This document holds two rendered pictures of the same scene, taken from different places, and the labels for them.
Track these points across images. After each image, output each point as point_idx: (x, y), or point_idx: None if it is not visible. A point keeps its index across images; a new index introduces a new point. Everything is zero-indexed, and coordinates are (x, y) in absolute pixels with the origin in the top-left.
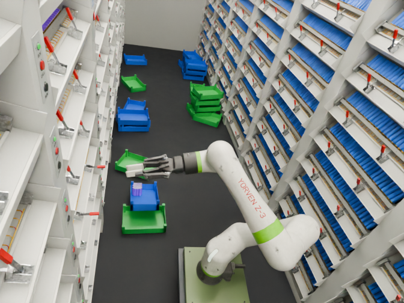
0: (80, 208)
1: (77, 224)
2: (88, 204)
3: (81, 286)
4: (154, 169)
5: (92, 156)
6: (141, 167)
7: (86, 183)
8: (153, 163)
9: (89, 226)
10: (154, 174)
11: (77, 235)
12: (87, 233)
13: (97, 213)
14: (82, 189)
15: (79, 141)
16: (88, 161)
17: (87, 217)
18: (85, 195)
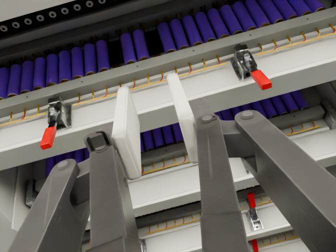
0: (91, 114)
1: (40, 128)
2: (231, 167)
3: (12, 235)
4: (104, 209)
5: (315, 56)
6: (183, 137)
7: (186, 89)
8: (202, 172)
9: (165, 195)
10: (23, 228)
11: (7, 140)
12: (145, 199)
13: (44, 140)
14: (161, 90)
15: None
16: (284, 57)
17: (190, 181)
18: (140, 105)
